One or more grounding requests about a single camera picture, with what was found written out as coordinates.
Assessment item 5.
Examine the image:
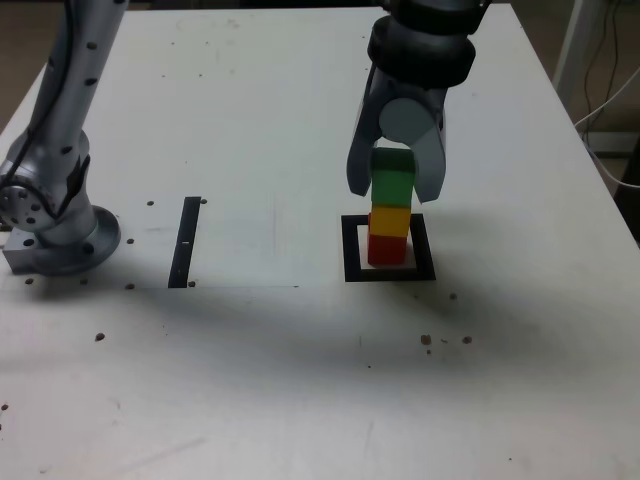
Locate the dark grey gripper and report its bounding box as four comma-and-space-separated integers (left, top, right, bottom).
345, 64, 449, 205

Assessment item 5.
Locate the green cube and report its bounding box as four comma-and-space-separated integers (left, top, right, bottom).
370, 147, 416, 208

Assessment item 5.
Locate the yellow cube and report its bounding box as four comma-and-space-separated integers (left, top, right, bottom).
368, 202, 413, 239

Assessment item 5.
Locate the red cube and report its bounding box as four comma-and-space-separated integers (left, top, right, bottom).
367, 232, 407, 267

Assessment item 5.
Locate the black tape square outline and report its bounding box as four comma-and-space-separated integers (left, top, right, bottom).
340, 213, 437, 283

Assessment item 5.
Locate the black background box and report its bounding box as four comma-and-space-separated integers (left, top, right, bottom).
582, 130, 640, 156

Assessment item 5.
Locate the black tape strip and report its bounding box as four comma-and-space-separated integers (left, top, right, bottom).
167, 196, 203, 290

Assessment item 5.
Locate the white metal post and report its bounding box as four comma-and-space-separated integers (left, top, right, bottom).
552, 0, 587, 116

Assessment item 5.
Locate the white background cable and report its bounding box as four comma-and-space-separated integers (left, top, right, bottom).
573, 63, 640, 190

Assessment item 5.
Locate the thin black background cable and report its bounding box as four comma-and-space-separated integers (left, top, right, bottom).
584, 0, 621, 119

